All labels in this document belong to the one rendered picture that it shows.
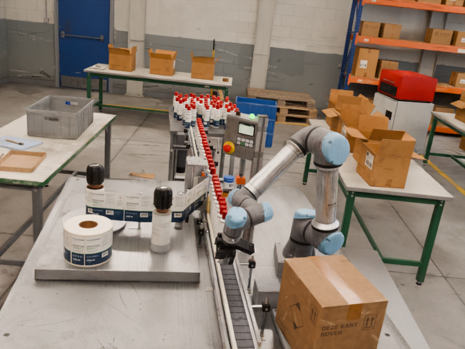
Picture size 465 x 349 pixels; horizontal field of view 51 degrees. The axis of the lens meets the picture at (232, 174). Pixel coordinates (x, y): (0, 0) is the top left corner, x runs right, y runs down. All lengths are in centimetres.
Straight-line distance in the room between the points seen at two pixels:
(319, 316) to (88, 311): 86
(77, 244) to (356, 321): 112
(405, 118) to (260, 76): 331
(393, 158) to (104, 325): 254
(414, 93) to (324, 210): 568
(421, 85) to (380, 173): 399
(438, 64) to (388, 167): 684
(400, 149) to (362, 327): 222
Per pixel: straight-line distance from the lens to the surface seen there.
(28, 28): 1055
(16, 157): 370
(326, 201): 203
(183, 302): 203
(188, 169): 265
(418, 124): 776
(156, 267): 214
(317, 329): 164
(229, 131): 229
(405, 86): 753
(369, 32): 925
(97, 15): 1005
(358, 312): 167
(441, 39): 968
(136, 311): 197
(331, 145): 190
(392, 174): 382
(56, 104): 470
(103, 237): 211
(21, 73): 1073
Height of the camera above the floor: 197
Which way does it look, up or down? 19 degrees down
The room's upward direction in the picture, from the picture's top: 6 degrees clockwise
